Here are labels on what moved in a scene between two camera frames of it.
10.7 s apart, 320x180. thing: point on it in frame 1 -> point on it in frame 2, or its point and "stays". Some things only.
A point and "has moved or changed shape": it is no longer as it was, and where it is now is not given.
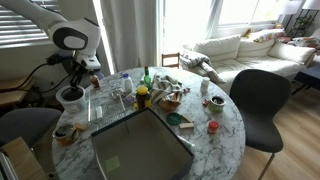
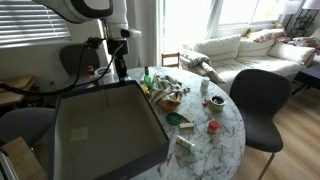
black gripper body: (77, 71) -> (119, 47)
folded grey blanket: (201, 64) stays
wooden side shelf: (14, 96) stays
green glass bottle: (147, 79) stays
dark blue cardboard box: (141, 146) has moved or changed shape
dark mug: (216, 103) stays
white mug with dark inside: (72, 98) -> (101, 71)
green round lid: (173, 118) stays
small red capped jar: (213, 126) stays
